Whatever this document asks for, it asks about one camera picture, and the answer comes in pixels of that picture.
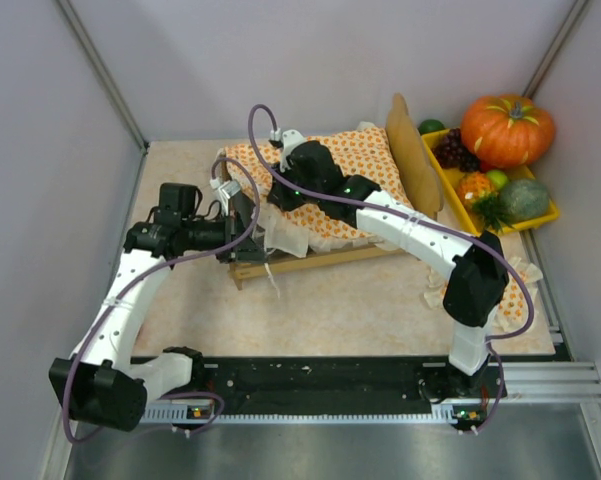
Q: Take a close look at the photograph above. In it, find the wooden pet bed frame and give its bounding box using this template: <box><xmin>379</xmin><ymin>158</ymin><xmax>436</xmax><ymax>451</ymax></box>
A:
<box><xmin>218</xmin><ymin>94</ymin><xmax>444</xmax><ymax>284</ymax></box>

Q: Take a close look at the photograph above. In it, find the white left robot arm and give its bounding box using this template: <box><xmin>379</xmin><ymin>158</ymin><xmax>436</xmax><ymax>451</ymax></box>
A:
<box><xmin>49</xmin><ymin>179</ymin><xmax>261</xmax><ymax>443</ymax></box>

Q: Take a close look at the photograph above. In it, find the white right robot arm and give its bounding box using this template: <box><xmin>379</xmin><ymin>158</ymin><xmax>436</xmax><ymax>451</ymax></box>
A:
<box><xmin>267</xmin><ymin>137</ymin><xmax>509</xmax><ymax>395</ymax></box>

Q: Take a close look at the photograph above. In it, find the dark green lime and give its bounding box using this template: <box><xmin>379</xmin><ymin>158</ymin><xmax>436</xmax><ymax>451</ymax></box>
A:
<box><xmin>418</xmin><ymin>119</ymin><xmax>446</xmax><ymax>135</ymax></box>

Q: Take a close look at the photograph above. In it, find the yellow plastic tray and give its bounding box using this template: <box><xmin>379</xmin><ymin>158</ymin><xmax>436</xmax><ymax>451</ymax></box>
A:
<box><xmin>421</xmin><ymin>129</ymin><xmax>561</xmax><ymax>235</ymax></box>

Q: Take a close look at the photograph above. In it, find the dark purple grape bunch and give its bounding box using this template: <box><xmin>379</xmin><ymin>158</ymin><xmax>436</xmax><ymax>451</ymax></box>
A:
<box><xmin>433</xmin><ymin>128</ymin><xmax>480</xmax><ymax>173</ymax></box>

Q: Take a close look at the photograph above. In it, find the orange pineapple toy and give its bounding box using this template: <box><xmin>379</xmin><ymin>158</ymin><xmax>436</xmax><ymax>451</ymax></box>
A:
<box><xmin>455</xmin><ymin>172</ymin><xmax>512</xmax><ymax>232</ymax></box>

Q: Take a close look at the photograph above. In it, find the red tomato under pumpkin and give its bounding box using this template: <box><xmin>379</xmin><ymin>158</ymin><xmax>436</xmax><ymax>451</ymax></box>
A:
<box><xmin>480</xmin><ymin>161</ymin><xmax>496</xmax><ymax>173</ymax></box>

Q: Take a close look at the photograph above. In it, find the orange pumpkin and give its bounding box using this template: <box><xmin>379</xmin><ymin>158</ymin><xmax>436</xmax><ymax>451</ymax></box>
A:
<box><xmin>460</xmin><ymin>94</ymin><xmax>556</xmax><ymax>169</ymax></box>

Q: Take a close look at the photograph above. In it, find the green melon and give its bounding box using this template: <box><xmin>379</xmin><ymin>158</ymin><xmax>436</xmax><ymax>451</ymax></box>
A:
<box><xmin>498</xmin><ymin>178</ymin><xmax>550</xmax><ymax>223</ymax></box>

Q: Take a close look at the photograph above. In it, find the duck print pillow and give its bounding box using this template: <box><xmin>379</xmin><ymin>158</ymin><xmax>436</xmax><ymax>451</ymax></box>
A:
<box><xmin>423</xmin><ymin>256</ymin><xmax>544</xmax><ymax>335</ymax></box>

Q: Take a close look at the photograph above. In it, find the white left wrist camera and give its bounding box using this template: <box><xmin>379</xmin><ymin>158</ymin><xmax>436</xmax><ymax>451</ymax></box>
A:
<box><xmin>209</xmin><ymin>177</ymin><xmax>241</xmax><ymax>203</ymax></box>

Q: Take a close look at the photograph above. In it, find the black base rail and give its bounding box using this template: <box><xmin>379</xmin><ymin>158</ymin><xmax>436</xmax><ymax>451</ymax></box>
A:
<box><xmin>174</xmin><ymin>356</ymin><xmax>503</xmax><ymax>415</ymax></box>

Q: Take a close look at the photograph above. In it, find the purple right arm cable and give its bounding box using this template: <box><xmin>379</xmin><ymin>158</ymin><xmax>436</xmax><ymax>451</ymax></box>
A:
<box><xmin>248</xmin><ymin>103</ymin><xmax>536</xmax><ymax>435</ymax></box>

